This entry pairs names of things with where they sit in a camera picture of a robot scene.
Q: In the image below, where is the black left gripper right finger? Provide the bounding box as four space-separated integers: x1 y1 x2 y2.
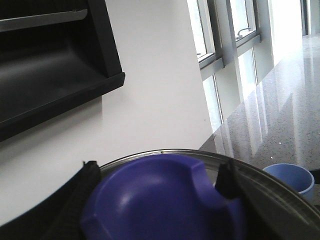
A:
216 158 320 240

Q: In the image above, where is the black range hood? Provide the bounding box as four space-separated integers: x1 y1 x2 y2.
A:
0 0 125 141

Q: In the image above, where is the light blue ribbed cup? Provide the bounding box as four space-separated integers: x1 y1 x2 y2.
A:
263 163 315 202

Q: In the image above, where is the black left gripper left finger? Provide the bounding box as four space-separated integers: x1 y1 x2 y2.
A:
0 161 102 240

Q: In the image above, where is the glass pot lid blue knob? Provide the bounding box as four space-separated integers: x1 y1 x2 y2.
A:
80 150 247 240

